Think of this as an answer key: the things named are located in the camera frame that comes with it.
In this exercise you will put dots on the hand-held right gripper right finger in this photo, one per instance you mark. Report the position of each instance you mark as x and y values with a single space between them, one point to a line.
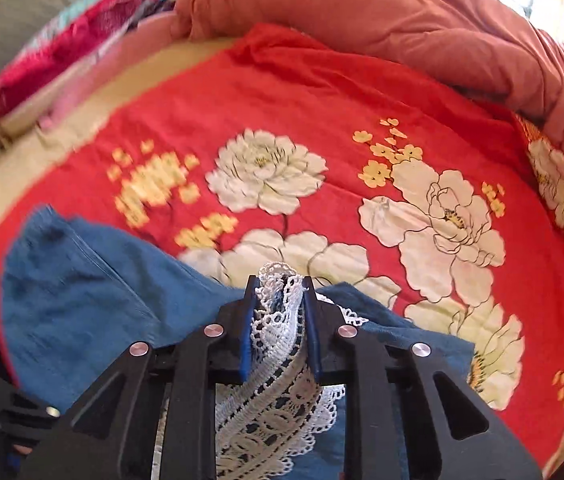
314 340

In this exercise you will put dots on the grey quilted headboard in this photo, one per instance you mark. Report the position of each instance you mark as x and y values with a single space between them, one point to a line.
17 15

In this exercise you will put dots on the red floral blanket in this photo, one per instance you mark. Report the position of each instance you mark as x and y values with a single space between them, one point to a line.
312 110

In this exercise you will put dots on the blue denim pants lace trim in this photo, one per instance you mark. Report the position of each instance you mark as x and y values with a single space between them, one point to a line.
87 285

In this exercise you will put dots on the light floral cloth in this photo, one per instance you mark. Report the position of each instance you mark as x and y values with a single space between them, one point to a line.
74 7

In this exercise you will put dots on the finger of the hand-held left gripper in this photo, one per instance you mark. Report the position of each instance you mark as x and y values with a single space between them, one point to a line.
27 415

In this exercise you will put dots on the pale pink cloth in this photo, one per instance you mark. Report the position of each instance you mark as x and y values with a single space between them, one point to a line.
127 55

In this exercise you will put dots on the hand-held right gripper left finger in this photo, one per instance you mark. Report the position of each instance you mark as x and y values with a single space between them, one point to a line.
249 340

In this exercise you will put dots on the orange duvet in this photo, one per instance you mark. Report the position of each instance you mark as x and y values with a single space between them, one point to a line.
387 15

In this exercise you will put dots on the magenta cloth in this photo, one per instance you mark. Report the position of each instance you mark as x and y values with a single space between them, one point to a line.
62 42

